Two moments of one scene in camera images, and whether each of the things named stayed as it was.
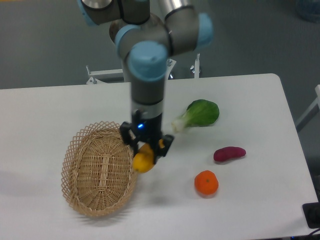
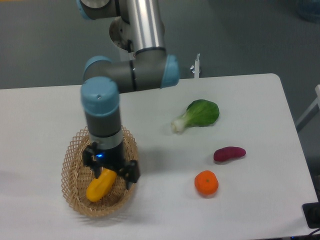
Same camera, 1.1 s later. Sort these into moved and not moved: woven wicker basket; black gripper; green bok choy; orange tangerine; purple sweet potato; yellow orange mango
Moved: black gripper; yellow orange mango
Not moved: purple sweet potato; orange tangerine; green bok choy; woven wicker basket
